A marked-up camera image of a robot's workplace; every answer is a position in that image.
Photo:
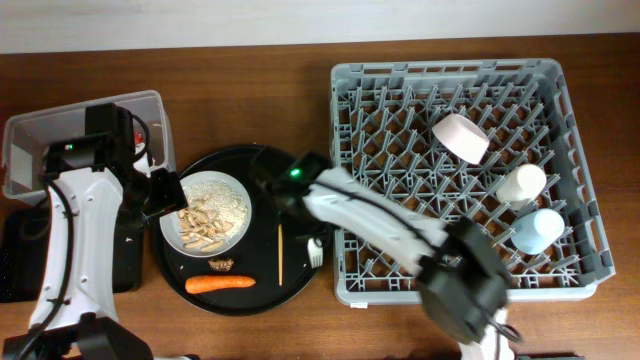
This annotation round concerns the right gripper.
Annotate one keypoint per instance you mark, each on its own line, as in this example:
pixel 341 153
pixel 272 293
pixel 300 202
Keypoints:
pixel 322 230

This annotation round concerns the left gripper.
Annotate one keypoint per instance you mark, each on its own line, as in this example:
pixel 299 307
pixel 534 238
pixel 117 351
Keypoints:
pixel 171 195

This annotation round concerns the grey plate with food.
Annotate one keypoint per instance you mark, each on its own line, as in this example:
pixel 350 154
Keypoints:
pixel 216 218

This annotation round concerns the clear plastic bin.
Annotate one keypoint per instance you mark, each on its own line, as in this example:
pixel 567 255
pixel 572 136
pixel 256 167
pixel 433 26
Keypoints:
pixel 27 136

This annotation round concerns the white shallow bowl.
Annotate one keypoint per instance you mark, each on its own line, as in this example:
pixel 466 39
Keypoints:
pixel 462 137

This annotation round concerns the cream paper cup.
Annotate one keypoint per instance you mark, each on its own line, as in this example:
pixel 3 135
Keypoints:
pixel 522 185

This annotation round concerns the blue plastic cup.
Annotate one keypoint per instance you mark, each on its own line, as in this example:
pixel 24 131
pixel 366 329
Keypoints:
pixel 537 231

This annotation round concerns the white plastic fork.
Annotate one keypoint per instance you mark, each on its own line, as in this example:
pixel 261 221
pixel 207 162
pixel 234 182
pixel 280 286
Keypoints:
pixel 315 252

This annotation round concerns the red snack wrapper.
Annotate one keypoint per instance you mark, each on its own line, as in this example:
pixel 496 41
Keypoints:
pixel 138 138

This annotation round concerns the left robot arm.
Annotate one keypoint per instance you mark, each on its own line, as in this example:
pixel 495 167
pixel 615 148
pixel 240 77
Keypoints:
pixel 93 184

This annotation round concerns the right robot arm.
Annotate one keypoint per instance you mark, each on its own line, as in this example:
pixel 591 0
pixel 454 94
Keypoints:
pixel 461 280

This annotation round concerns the grey dishwasher rack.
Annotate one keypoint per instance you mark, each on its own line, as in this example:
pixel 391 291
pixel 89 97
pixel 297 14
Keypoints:
pixel 382 116

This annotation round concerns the wooden chopstick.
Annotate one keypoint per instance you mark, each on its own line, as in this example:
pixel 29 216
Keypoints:
pixel 280 255

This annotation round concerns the brown food scrap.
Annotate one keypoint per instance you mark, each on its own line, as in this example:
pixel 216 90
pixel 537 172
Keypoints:
pixel 221 264

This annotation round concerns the orange carrot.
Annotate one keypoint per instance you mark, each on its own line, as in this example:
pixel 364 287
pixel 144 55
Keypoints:
pixel 209 283

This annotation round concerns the black rectangular tray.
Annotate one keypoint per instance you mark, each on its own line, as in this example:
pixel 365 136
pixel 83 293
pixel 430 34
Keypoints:
pixel 24 246

